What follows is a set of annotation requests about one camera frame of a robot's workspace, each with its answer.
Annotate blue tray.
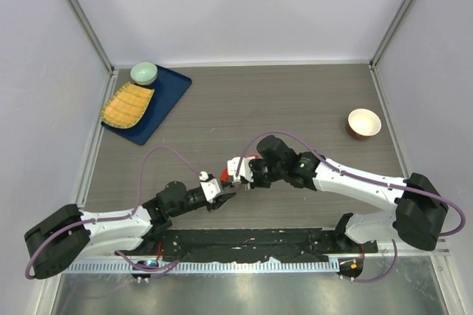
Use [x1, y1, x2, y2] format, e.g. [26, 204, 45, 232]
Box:
[101, 65, 192, 146]

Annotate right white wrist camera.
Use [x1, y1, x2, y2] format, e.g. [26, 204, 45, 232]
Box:
[226, 155, 256, 184]

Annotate grey keyring holder red handle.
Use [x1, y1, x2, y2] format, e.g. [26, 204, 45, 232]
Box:
[220, 155, 259, 189]

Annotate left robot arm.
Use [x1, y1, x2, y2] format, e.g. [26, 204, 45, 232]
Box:
[24, 180, 236, 280]

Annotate right aluminium frame post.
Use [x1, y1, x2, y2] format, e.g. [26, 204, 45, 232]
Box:
[369, 0, 415, 71]

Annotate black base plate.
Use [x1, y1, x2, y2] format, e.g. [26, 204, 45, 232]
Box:
[124, 228, 378, 263]

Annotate yellow woven mat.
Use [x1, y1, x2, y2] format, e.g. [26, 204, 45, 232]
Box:
[101, 82, 154, 129]

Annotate green ceramic bowl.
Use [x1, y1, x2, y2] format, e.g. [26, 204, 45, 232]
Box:
[130, 61, 158, 86]

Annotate left aluminium frame post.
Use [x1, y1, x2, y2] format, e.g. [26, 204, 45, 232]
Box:
[66, 0, 114, 74]

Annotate slotted cable duct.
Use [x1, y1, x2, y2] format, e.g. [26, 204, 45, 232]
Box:
[64, 258, 339, 274]

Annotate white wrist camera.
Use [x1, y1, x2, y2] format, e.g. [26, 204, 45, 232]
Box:
[226, 155, 256, 184]
[199, 171, 223, 203]

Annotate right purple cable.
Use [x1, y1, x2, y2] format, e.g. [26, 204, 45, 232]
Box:
[238, 130, 466, 238]

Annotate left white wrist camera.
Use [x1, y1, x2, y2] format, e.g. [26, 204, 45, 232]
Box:
[199, 171, 223, 203]

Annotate white brown bowl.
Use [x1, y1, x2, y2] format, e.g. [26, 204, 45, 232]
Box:
[347, 108, 382, 140]

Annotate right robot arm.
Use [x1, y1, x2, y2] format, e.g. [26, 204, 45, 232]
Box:
[228, 135, 449, 252]

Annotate aluminium frame post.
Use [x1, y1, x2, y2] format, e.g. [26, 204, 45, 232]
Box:
[369, 0, 415, 71]
[66, 0, 114, 74]

